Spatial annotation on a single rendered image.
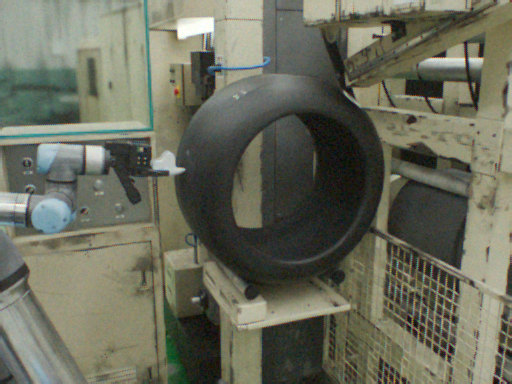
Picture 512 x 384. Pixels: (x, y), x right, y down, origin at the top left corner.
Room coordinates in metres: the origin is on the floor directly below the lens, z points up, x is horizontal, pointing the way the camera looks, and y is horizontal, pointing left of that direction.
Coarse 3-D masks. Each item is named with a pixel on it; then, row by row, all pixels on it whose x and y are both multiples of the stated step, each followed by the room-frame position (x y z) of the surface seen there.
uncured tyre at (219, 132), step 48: (288, 96) 1.31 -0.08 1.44; (336, 96) 1.37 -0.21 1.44; (192, 144) 1.33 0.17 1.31; (240, 144) 1.26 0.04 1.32; (336, 144) 1.67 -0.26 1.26; (192, 192) 1.26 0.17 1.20; (336, 192) 1.66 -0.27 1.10; (240, 240) 1.26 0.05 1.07; (288, 240) 1.61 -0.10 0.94; (336, 240) 1.39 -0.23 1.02
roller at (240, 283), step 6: (228, 270) 1.43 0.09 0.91; (228, 276) 1.42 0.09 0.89; (234, 276) 1.38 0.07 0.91; (240, 276) 1.36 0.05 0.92; (234, 282) 1.37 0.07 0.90; (240, 282) 1.33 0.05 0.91; (246, 282) 1.32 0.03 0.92; (252, 282) 1.32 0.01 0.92; (240, 288) 1.32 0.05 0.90; (246, 288) 1.29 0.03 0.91; (252, 288) 1.29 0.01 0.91; (258, 288) 1.30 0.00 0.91; (246, 294) 1.29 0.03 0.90; (252, 294) 1.29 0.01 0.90; (258, 294) 1.30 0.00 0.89
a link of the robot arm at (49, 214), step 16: (0, 192) 1.07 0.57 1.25; (48, 192) 1.14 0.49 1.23; (0, 208) 1.04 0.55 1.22; (16, 208) 1.04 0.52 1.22; (32, 208) 1.05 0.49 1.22; (48, 208) 1.04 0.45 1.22; (64, 208) 1.06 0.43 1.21; (0, 224) 1.04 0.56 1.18; (16, 224) 1.05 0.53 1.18; (32, 224) 1.05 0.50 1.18; (48, 224) 1.04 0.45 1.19; (64, 224) 1.05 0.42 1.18
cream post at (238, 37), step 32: (224, 0) 1.67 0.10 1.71; (256, 0) 1.70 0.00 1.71; (224, 32) 1.67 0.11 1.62; (256, 32) 1.70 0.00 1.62; (224, 64) 1.68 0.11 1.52; (256, 64) 1.70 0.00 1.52; (256, 160) 1.70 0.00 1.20; (256, 192) 1.70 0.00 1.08; (256, 224) 1.70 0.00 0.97; (224, 320) 1.72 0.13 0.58; (224, 352) 1.73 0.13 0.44; (256, 352) 1.70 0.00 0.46
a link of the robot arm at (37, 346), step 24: (0, 240) 0.59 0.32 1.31; (0, 264) 0.59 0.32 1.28; (24, 264) 0.63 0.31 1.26; (0, 288) 0.58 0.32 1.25; (24, 288) 0.62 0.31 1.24; (0, 312) 0.58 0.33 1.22; (24, 312) 0.60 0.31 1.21; (0, 336) 0.58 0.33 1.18; (24, 336) 0.59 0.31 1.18; (48, 336) 0.61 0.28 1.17; (24, 360) 0.58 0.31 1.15; (48, 360) 0.60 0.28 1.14; (72, 360) 0.63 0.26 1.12
